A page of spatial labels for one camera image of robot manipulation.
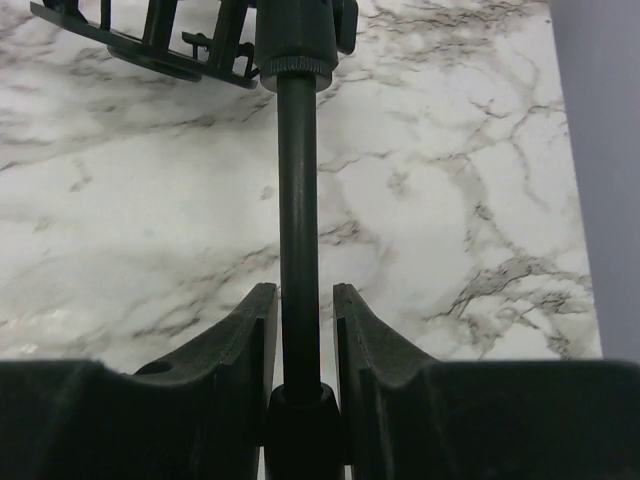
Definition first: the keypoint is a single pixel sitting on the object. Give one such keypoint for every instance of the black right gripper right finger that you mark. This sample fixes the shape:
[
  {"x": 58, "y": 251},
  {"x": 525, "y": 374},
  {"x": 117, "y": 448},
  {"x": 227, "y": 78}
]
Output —
[{"x": 408, "y": 415}]

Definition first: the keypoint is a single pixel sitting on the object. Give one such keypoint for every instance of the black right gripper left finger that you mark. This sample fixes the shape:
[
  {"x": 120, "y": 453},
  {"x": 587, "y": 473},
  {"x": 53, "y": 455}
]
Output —
[{"x": 195, "y": 413}]

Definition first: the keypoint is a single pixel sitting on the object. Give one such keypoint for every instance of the black shock-mount round-base stand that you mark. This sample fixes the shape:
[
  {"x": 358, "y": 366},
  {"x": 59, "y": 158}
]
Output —
[{"x": 291, "y": 48}]

